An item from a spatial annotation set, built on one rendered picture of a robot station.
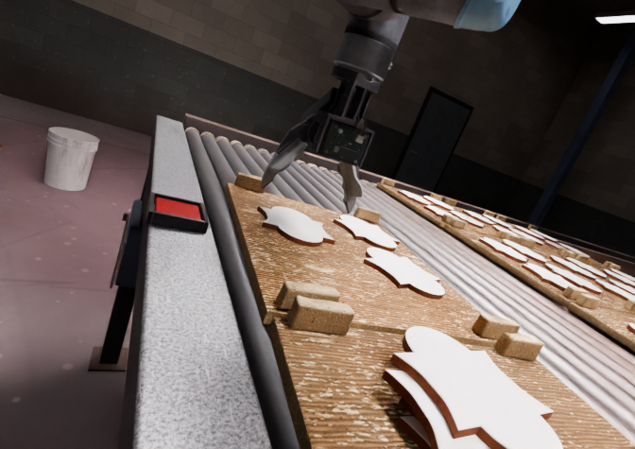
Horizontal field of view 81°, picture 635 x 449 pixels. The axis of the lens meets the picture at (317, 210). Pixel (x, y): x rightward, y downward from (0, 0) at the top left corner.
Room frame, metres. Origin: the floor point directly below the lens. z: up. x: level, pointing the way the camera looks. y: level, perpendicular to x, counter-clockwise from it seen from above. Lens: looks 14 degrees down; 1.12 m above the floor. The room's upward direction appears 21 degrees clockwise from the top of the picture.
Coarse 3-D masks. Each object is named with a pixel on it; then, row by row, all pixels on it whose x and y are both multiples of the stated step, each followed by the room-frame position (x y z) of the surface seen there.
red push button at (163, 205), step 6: (156, 198) 0.49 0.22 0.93; (156, 204) 0.47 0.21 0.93; (162, 204) 0.48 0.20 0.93; (168, 204) 0.48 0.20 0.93; (174, 204) 0.49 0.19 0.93; (180, 204) 0.50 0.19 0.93; (186, 204) 0.51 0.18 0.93; (192, 204) 0.52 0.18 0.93; (156, 210) 0.45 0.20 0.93; (162, 210) 0.46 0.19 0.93; (168, 210) 0.47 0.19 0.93; (174, 210) 0.47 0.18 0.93; (180, 210) 0.48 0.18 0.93; (186, 210) 0.49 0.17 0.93; (192, 210) 0.50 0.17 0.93; (198, 210) 0.51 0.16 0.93; (186, 216) 0.47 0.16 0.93; (192, 216) 0.47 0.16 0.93; (198, 216) 0.48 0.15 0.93
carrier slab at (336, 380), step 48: (288, 336) 0.28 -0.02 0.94; (336, 336) 0.31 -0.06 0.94; (384, 336) 0.35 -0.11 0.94; (288, 384) 0.24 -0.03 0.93; (336, 384) 0.25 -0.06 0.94; (384, 384) 0.27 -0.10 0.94; (528, 384) 0.36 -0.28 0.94; (336, 432) 0.20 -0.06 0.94; (384, 432) 0.22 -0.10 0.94; (576, 432) 0.31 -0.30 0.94
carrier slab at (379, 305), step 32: (256, 192) 0.69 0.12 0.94; (256, 224) 0.52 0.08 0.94; (256, 256) 0.41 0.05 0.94; (288, 256) 0.45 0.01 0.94; (320, 256) 0.49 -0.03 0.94; (352, 256) 0.54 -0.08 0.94; (416, 256) 0.67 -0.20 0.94; (256, 288) 0.35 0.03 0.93; (352, 288) 0.43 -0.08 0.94; (384, 288) 0.47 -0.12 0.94; (448, 288) 0.56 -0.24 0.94; (352, 320) 0.35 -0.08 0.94; (384, 320) 0.38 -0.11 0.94; (416, 320) 0.41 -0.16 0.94; (448, 320) 0.44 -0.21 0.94
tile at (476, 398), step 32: (416, 352) 0.28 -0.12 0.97; (448, 352) 0.30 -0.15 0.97; (480, 352) 0.32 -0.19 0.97; (448, 384) 0.25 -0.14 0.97; (480, 384) 0.27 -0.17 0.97; (512, 384) 0.29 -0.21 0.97; (448, 416) 0.22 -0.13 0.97; (480, 416) 0.23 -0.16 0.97; (512, 416) 0.24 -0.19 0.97; (544, 416) 0.26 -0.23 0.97; (512, 448) 0.21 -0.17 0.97; (544, 448) 0.22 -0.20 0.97
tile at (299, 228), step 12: (276, 216) 0.56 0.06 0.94; (288, 216) 0.59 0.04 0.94; (300, 216) 0.61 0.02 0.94; (276, 228) 0.53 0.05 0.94; (288, 228) 0.53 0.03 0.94; (300, 228) 0.55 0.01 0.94; (312, 228) 0.58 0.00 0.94; (300, 240) 0.51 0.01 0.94; (312, 240) 0.52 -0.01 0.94; (324, 240) 0.56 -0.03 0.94
